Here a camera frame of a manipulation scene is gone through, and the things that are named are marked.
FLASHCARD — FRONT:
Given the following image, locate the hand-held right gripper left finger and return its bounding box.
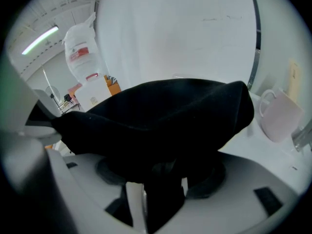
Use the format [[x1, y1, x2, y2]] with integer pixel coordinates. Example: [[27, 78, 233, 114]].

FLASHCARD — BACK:
[[45, 149, 147, 234]]

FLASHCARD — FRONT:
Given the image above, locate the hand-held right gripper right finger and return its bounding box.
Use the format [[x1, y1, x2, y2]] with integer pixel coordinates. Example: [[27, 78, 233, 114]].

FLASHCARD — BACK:
[[156, 151, 301, 234]]

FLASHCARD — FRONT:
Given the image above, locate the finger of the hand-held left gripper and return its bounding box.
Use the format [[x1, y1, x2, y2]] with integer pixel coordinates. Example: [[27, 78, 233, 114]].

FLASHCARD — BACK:
[[0, 55, 59, 131], [0, 125, 78, 234]]

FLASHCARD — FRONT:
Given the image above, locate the standing fan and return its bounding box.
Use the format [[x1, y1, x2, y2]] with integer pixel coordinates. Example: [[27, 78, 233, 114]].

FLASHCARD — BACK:
[[44, 85, 63, 114]]

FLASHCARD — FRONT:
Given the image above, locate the ceiling tube light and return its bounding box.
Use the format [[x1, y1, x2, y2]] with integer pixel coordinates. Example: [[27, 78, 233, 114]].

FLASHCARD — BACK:
[[21, 25, 59, 56]]

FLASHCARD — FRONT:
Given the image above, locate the white water dispenser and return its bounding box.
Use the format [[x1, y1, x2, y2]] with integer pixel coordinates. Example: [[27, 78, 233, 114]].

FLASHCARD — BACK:
[[74, 78, 113, 112]]

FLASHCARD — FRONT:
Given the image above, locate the pink ceramic mug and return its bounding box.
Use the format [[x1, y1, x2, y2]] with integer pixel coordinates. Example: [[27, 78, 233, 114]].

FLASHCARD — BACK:
[[258, 88, 305, 143]]

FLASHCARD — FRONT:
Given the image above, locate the orange box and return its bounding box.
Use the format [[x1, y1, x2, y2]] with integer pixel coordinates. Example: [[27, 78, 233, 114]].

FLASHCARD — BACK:
[[104, 74, 122, 96]]

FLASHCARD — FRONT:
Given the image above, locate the beige wall card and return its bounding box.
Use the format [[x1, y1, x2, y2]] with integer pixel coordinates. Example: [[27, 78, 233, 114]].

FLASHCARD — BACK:
[[288, 58, 302, 105]]

